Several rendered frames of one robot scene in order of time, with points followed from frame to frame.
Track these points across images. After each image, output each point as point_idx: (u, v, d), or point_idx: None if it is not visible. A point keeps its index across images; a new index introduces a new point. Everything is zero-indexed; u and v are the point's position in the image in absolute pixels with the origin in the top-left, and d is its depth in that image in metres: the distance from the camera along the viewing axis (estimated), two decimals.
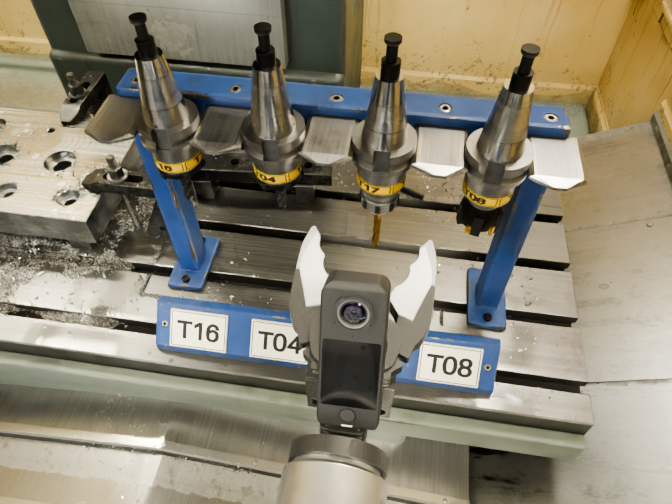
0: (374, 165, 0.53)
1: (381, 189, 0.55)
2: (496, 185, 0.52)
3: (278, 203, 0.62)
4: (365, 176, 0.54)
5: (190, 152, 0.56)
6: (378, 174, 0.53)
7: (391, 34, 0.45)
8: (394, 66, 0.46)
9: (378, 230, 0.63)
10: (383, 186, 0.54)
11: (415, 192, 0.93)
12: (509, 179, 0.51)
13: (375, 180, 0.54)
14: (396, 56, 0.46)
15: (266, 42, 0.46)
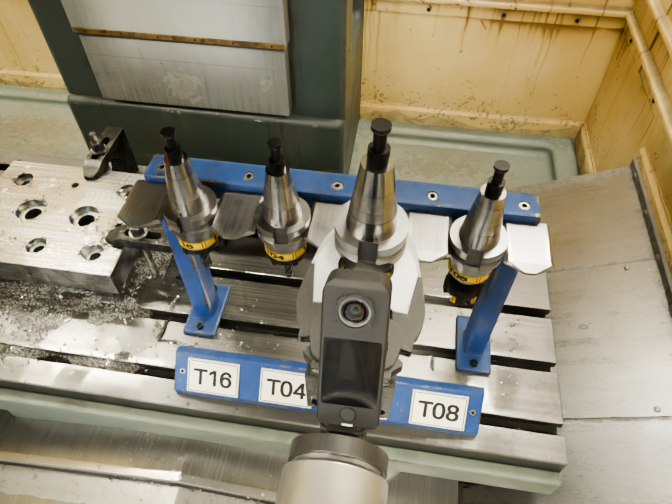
0: (360, 255, 0.46)
1: None
2: (476, 267, 0.60)
3: (286, 272, 0.70)
4: (350, 264, 0.48)
5: (209, 233, 0.65)
6: (364, 264, 0.47)
7: (379, 120, 0.38)
8: (382, 156, 0.39)
9: None
10: None
11: None
12: (487, 263, 0.59)
13: (361, 270, 0.47)
14: (384, 144, 0.39)
15: (277, 154, 0.54)
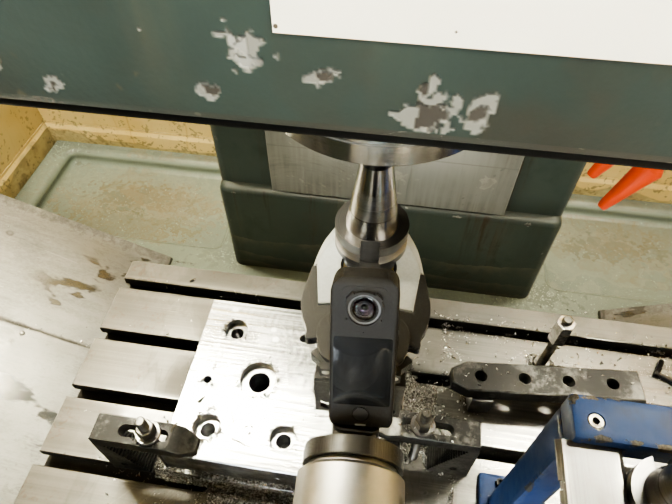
0: (361, 255, 0.46)
1: None
2: None
3: None
4: (351, 265, 0.48)
5: None
6: (366, 264, 0.47)
7: None
8: None
9: None
10: None
11: None
12: None
13: None
14: None
15: None
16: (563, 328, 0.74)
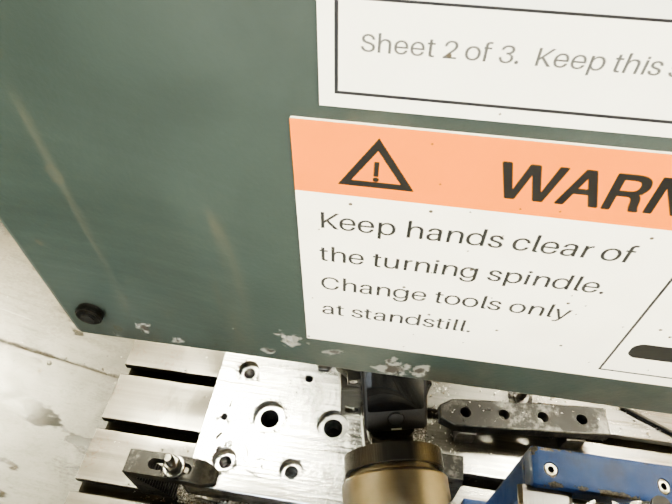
0: None
1: None
2: None
3: None
4: None
5: None
6: None
7: None
8: None
9: None
10: None
11: None
12: None
13: None
14: None
15: None
16: None
